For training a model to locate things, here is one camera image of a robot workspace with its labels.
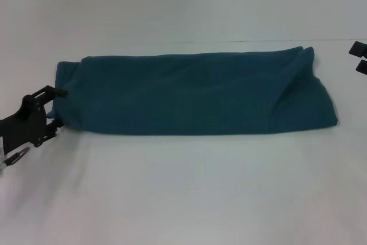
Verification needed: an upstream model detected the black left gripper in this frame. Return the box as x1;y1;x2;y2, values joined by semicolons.
0;84;69;154

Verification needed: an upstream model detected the teal blue shirt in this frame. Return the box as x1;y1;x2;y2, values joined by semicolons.
47;46;338;137

